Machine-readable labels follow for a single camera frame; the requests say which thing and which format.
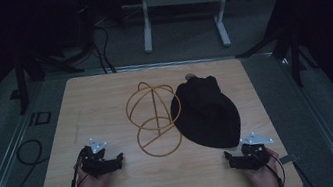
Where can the person's left hand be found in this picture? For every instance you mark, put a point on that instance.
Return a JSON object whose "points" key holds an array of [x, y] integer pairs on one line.
{"points": [[91, 183]]}

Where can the black tripod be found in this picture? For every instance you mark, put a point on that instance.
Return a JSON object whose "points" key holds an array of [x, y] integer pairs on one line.
{"points": [[29, 69], [291, 43]]}

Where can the black hat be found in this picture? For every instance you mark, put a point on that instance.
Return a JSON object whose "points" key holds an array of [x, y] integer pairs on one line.
{"points": [[206, 114]]}

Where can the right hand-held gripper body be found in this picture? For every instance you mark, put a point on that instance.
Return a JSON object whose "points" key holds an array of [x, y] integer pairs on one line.
{"points": [[254, 155]]}

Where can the grey tape piece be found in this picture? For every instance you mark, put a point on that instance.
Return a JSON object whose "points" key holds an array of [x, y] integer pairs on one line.
{"points": [[288, 159]]}

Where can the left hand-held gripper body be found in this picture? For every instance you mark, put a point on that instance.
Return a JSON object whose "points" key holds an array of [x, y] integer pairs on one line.
{"points": [[95, 162]]}

